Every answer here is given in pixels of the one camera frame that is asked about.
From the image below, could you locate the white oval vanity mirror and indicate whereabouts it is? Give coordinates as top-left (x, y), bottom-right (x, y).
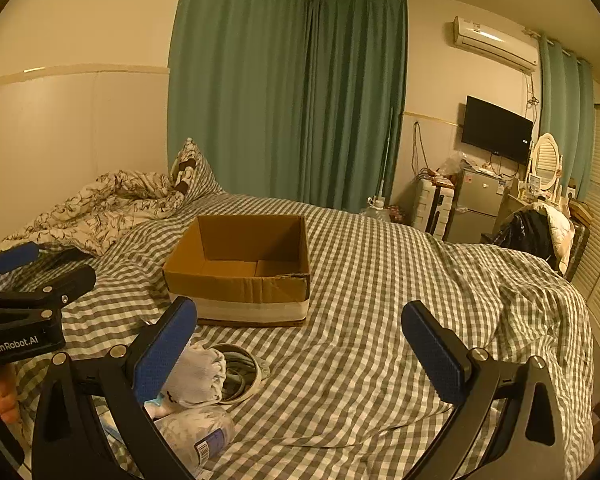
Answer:
top-left (527, 132), bottom-right (562, 194)

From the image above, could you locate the white suitcase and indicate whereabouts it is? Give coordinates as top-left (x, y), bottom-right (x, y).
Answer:
top-left (411, 177), bottom-right (454, 240)

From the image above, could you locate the black wall television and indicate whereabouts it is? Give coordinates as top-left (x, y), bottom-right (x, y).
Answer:
top-left (462, 96), bottom-right (533, 165)

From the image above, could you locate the clear plastic jar with barcode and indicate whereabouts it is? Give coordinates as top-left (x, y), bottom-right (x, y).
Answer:
top-left (155, 405), bottom-right (235, 476)

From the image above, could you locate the brown cardboard box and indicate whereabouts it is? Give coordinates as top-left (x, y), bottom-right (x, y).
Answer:
top-left (162, 214), bottom-right (311, 327)

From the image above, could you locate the chair with black and white clothes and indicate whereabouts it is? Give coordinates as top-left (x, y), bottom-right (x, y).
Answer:
top-left (486, 203), bottom-right (590, 282)

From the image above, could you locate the green checkered bed sheet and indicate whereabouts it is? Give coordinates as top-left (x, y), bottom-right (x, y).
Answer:
top-left (62, 193), bottom-right (594, 479)

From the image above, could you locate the grey mini fridge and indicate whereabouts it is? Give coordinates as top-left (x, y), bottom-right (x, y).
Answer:
top-left (444, 167), bottom-right (504, 244)

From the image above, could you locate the clear water jug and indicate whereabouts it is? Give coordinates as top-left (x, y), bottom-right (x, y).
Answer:
top-left (361, 196), bottom-right (391, 222)

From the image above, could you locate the white air conditioner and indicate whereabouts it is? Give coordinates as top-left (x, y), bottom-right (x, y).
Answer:
top-left (453, 16), bottom-right (539, 74)

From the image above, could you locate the person's left hand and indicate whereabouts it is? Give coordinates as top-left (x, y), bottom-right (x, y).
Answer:
top-left (0, 363), bottom-right (21, 425)

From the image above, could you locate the green window curtain right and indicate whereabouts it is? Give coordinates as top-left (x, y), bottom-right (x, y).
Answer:
top-left (539, 36), bottom-right (595, 202)

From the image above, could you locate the checkered pillow with brown pattern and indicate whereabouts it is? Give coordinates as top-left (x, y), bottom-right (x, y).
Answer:
top-left (170, 138), bottom-right (224, 204)

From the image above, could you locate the floral white quilt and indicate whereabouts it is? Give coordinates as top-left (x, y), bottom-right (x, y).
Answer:
top-left (0, 169), bottom-right (193, 256)

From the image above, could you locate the white mug with cloth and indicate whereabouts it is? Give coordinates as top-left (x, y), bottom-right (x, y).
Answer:
top-left (161, 344), bottom-right (270, 408)

